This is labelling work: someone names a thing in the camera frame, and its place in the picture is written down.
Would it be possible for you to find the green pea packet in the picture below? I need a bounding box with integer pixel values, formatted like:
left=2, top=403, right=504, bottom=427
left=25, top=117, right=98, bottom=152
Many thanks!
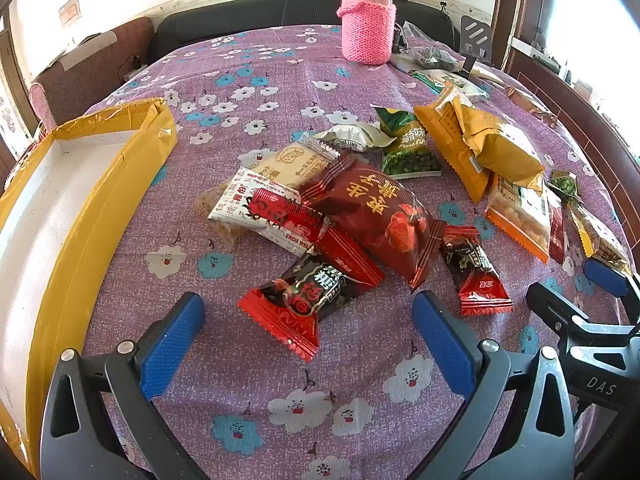
left=375, top=107, right=444, bottom=179

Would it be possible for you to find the cream horn-shaped object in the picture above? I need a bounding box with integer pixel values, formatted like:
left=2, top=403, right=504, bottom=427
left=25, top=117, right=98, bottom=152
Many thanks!
left=470, top=64, right=506, bottom=86

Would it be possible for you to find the brown armchair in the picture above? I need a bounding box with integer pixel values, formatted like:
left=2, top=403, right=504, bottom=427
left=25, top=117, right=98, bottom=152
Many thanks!
left=29, top=16, right=156, bottom=133

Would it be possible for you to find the cream biscuit packet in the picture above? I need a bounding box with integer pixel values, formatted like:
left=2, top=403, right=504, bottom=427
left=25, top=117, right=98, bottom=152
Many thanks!
left=249, top=132, right=341, bottom=192

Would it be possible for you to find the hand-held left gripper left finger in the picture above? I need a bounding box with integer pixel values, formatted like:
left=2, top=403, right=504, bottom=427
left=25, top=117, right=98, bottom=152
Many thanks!
left=40, top=292, right=211, bottom=480

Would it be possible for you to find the long red wafer packet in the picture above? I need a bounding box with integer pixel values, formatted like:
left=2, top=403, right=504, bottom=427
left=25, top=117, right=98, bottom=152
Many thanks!
left=251, top=187, right=386, bottom=287

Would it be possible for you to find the red and black candy packet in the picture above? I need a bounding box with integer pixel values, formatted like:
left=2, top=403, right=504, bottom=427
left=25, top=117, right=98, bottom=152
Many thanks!
left=238, top=254, right=372, bottom=363

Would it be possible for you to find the pink bottle with knit sleeve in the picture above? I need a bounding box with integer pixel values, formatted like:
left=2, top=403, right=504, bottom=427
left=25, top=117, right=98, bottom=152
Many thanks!
left=337, top=0, right=397, bottom=66

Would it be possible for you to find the clear brown snack packet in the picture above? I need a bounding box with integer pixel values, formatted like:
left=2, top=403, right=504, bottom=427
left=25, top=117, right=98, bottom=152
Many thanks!
left=192, top=184, right=242, bottom=247

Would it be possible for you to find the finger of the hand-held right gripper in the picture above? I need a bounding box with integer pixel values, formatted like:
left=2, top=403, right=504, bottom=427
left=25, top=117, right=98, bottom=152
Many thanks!
left=584, top=257, right=640, bottom=321
left=526, top=281, right=601, bottom=346

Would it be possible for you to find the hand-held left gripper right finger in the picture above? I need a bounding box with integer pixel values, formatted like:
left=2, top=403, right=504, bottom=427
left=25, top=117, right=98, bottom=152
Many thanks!
left=410, top=290, right=576, bottom=480

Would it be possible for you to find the long dark red packet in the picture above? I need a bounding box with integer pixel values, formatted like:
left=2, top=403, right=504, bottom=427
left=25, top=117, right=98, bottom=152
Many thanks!
left=546, top=189, right=569, bottom=264

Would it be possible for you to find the yellow cardboard box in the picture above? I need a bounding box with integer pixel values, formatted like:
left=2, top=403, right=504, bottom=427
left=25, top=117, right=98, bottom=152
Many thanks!
left=0, top=99, right=178, bottom=466

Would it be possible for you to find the grey phone stand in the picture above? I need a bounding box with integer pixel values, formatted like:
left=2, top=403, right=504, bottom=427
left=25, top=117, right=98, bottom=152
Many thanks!
left=460, top=15, right=493, bottom=78

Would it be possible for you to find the plain yellow snack bag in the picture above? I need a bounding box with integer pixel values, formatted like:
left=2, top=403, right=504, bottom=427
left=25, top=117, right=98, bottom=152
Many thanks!
left=452, top=102, right=547, bottom=193

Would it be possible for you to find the large dark red rose packet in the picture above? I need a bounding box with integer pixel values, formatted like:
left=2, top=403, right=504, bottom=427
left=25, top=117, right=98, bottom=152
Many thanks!
left=299, top=154, right=447, bottom=292

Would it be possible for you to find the yellow clear snack packet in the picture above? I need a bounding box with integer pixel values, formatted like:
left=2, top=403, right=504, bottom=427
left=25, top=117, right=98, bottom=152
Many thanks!
left=570, top=204, right=632, bottom=272

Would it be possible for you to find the black sofa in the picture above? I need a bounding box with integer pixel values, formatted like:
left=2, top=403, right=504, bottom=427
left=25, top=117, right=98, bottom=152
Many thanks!
left=147, top=0, right=456, bottom=61

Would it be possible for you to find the small green yellow-edged packet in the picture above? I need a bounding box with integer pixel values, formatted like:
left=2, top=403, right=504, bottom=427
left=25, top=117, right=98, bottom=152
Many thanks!
left=546, top=170, right=584, bottom=207

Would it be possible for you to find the yellow square cracker packet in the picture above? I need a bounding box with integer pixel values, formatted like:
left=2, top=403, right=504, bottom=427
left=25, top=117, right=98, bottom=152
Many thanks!
left=414, top=85, right=490, bottom=202

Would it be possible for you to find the wooden glazed door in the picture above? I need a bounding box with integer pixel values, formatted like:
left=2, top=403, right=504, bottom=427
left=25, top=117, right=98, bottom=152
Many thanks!
left=0, top=15, right=38, bottom=161

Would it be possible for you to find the orange clear biscuit packet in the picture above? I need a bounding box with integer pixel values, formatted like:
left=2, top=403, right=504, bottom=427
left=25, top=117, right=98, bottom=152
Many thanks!
left=485, top=175, right=552, bottom=264

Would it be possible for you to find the purple floral tablecloth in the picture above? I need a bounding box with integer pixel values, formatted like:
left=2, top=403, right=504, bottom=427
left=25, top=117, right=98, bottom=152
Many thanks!
left=80, top=22, right=636, bottom=480

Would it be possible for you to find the small red dark-label packet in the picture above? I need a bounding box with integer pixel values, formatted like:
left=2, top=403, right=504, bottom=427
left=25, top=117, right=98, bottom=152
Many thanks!
left=439, top=225, right=514, bottom=317

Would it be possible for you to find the white snack packet red print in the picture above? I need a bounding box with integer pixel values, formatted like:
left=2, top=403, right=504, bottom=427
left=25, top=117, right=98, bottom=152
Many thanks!
left=207, top=165, right=327, bottom=254

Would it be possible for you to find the small white snack packet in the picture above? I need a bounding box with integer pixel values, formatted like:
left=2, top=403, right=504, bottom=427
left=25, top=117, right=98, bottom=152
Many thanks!
left=314, top=122, right=397, bottom=154

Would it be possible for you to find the green round cracker packet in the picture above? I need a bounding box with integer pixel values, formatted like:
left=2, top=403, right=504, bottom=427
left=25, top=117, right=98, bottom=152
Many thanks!
left=412, top=69, right=491, bottom=102

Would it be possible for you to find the brown pastry packet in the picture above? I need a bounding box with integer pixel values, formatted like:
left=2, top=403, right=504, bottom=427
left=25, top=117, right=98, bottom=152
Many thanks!
left=504, top=85, right=558, bottom=126

